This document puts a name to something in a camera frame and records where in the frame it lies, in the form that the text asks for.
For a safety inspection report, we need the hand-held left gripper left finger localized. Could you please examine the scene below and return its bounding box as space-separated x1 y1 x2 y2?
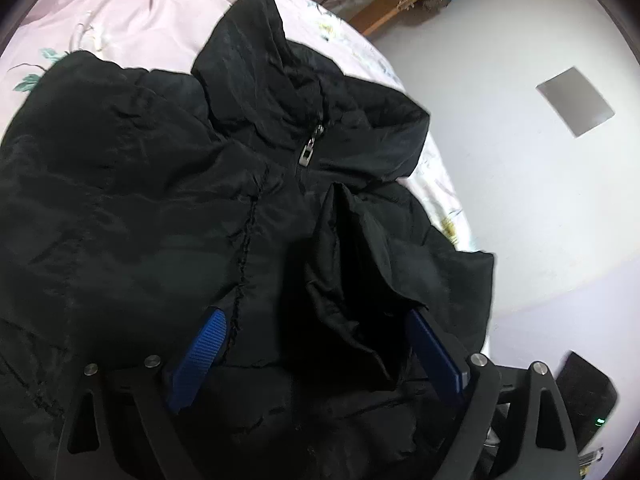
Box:
55 307 231 480

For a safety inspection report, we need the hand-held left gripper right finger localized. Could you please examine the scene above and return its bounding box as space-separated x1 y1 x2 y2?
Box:
405 308 586 480

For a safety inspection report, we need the black padded jacket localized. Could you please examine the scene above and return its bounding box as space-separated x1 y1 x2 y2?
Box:
0 0 496 480

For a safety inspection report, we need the dark box with green light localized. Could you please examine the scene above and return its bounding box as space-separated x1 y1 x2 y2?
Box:
552 351 618 453

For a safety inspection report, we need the pink floral bed sheet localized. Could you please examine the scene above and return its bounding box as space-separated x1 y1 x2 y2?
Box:
0 0 477 256

